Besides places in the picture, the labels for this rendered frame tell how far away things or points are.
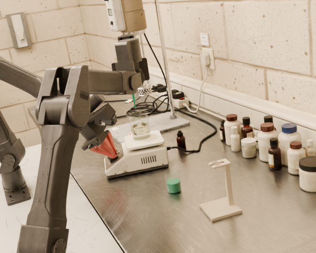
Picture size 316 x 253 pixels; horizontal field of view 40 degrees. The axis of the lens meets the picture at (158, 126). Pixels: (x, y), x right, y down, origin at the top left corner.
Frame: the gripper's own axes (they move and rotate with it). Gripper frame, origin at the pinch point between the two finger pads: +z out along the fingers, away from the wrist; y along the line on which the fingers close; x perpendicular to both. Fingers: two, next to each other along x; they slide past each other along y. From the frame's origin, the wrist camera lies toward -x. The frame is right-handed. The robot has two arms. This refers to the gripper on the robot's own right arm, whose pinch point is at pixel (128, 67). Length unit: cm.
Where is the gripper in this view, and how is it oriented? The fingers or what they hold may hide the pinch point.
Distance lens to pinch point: 134.4
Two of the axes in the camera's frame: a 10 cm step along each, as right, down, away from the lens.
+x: 1.4, 9.4, 3.0
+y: -9.8, 1.8, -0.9
